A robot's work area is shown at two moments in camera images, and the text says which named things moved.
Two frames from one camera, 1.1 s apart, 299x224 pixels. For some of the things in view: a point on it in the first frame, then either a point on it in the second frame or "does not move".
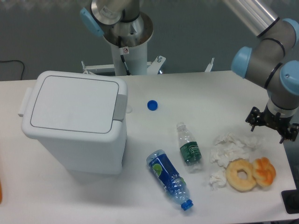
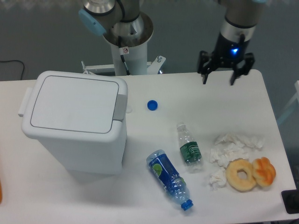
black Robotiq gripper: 276,121 → 229,53
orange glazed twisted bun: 264,172 does not move
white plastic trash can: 81,118 does not move
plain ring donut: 238,184 does not move
